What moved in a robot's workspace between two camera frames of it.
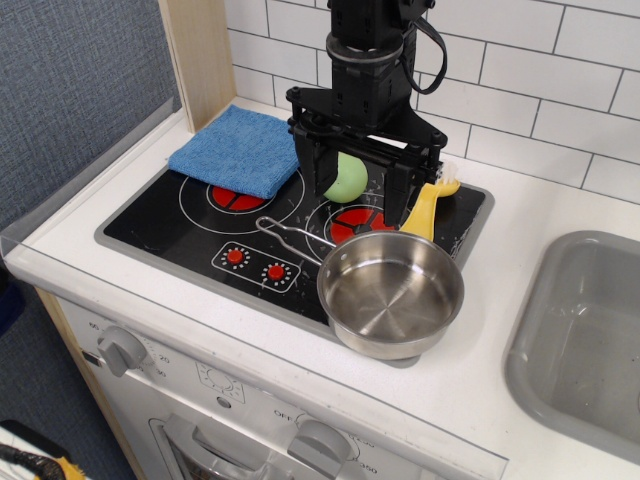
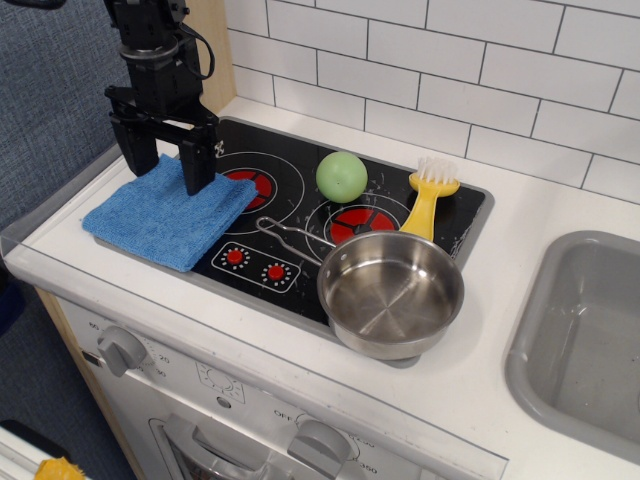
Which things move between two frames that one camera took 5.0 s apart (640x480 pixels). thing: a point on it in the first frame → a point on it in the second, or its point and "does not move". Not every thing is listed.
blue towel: x=241 y=152 → x=158 y=216
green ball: x=352 y=179 does not move
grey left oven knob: x=121 y=350 does not move
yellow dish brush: x=422 y=216 does not move
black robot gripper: x=369 y=111 → x=167 y=96
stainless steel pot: x=389 y=295 does not move
